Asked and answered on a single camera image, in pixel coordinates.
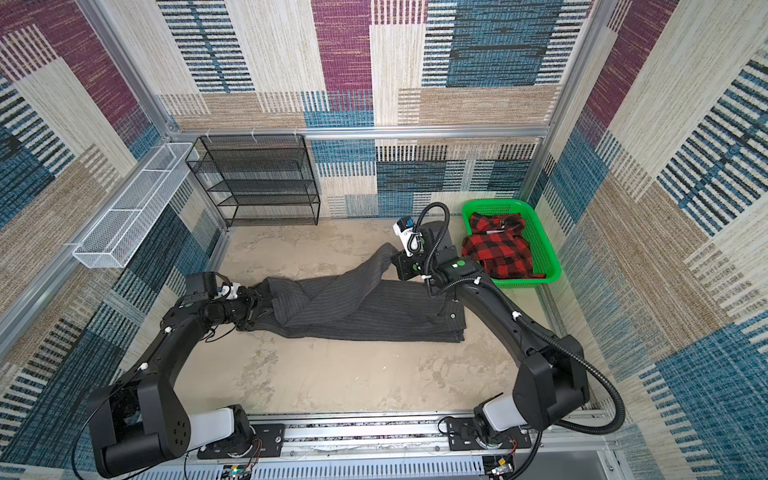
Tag dark grey striped shirt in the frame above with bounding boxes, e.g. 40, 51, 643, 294
237, 243, 466, 343

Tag green plastic basket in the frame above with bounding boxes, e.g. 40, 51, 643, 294
461, 199, 562, 289

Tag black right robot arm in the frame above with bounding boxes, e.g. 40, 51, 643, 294
392, 217, 600, 448

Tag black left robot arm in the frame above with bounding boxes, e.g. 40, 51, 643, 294
84, 272, 265, 478

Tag red black plaid shirt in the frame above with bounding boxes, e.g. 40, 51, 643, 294
461, 212, 544, 280

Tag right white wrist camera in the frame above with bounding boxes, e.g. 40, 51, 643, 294
393, 216, 425, 257

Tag white wire mesh tray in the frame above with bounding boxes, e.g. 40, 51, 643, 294
72, 142, 192, 269

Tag black wire shelf rack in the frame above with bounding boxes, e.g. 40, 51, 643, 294
185, 134, 321, 228

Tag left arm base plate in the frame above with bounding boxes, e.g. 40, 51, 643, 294
197, 424, 285, 460

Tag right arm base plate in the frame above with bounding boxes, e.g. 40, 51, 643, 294
437, 416, 532, 451

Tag black corrugated cable conduit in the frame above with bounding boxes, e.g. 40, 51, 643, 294
413, 201, 626, 480

